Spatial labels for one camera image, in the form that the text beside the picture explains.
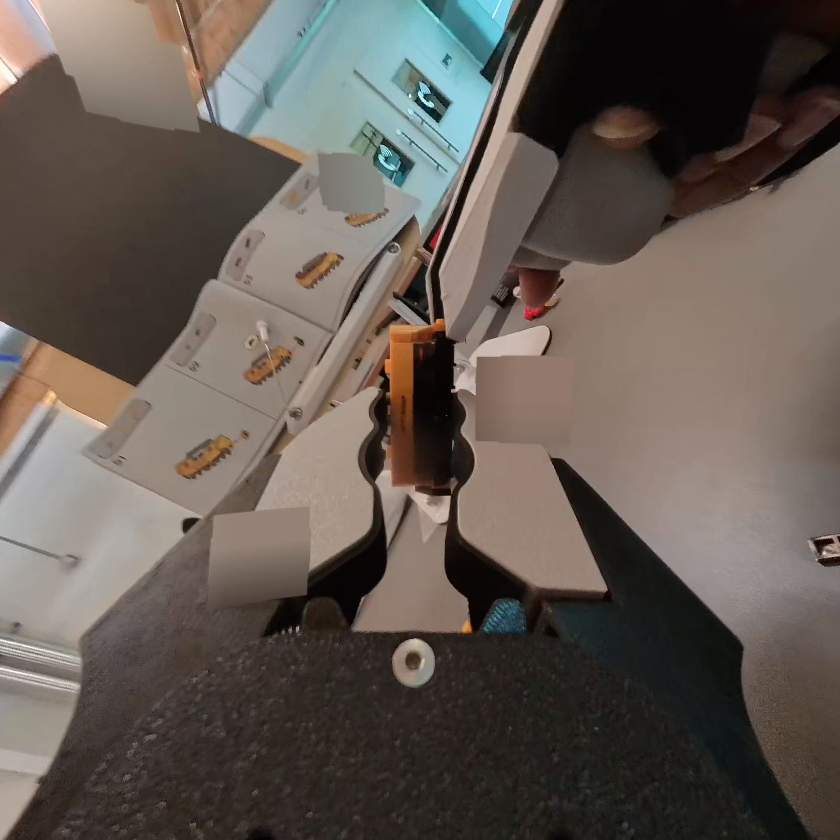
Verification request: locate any lego instruction booklet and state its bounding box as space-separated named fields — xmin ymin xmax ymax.
xmin=82 ymin=152 xmax=422 ymax=516

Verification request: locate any door window with logo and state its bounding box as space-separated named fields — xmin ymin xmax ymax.
xmin=392 ymin=59 xmax=454 ymax=122
xmin=350 ymin=121 xmax=416 ymax=185

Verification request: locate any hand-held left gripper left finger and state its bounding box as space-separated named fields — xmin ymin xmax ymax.
xmin=255 ymin=386 xmax=389 ymax=621

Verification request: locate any black backing board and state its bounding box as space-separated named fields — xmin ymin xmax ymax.
xmin=0 ymin=56 xmax=309 ymax=388

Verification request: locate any page holder cord white bead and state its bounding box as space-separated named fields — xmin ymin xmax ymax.
xmin=248 ymin=319 xmax=298 ymax=416

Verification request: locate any orange black lego car assembly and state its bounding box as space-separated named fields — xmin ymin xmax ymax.
xmin=386 ymin=319 xmax=458 ymax=494

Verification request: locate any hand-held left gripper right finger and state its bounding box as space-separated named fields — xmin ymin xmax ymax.
xmin=445 ymin=392 xmax=610 ymax=603

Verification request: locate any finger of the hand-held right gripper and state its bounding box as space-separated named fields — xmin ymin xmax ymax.
xmin=427 ymin=0 xmax=549 ymax=309
xmin=436 ymin=133 xmax=560 ymax=343

